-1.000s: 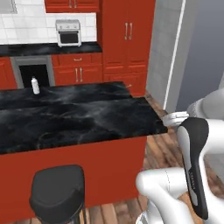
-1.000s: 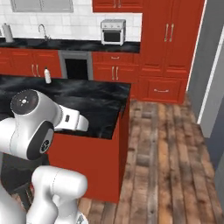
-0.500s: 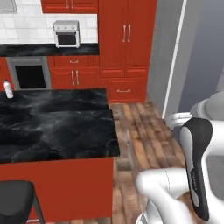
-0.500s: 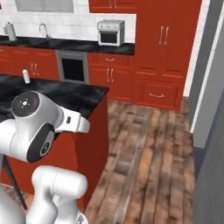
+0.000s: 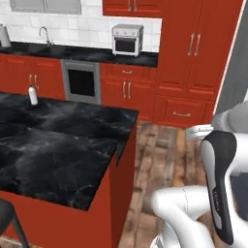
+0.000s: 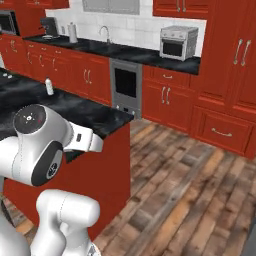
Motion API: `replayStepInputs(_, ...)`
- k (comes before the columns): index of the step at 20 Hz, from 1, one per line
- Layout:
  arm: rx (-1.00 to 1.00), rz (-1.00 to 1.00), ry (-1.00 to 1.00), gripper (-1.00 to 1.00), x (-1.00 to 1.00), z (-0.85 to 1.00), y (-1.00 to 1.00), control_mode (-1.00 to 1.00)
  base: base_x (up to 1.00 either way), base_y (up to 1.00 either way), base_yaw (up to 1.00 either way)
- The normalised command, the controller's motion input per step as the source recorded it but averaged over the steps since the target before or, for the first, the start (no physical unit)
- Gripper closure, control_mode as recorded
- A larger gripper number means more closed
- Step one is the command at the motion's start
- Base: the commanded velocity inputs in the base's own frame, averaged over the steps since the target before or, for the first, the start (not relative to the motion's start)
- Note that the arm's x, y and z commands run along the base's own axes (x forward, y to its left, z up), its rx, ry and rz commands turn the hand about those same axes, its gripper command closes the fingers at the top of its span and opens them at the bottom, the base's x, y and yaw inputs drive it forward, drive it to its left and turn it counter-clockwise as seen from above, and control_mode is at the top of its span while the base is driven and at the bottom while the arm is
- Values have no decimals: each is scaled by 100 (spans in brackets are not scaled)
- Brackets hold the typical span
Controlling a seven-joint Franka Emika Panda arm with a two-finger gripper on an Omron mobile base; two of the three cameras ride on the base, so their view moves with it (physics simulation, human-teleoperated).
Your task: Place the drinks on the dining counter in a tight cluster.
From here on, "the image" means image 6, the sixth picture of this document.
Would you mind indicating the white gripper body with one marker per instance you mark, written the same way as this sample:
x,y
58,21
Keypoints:
x,y
96,142

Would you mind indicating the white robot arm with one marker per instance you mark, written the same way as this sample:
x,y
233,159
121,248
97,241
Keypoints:
x,y
31,146

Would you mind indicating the red dining counter island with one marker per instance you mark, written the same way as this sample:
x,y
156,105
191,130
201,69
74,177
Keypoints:
x,y
100,173

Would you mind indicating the grey dishwasher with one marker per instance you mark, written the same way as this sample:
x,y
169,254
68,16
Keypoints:
x,y
126,87

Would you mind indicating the small white bottle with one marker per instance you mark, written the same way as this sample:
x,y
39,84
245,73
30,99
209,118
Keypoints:
x,y
49,87

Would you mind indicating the red base cupboard run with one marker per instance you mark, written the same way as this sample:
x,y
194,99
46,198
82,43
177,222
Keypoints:
x,y
168,96
71,73

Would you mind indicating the small white round knob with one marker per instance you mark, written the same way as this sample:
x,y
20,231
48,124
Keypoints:
x,y
5,75
10,77

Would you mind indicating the silver sink tap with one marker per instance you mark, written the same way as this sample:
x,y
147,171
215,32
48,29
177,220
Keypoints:
x,y
106,32

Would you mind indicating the white kettle jug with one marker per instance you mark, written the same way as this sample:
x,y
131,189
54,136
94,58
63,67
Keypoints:
x,y
72,33

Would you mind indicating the black coffee machine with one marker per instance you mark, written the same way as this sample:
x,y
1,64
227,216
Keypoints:
x,y
49,26

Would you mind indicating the silver toaster oven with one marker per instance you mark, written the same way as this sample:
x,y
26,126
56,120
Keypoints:
x,y
177,43

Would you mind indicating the grey window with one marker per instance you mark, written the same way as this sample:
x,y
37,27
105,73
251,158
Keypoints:
x,y
111,6

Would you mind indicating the tall red cupboard unit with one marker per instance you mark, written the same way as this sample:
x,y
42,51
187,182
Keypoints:
x,y
230,80

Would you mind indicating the black microwave oven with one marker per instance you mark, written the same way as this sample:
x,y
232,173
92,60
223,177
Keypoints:
x,y
6,22

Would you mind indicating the red wall cupboards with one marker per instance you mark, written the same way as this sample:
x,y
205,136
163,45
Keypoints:
x,y
181,7
36,3

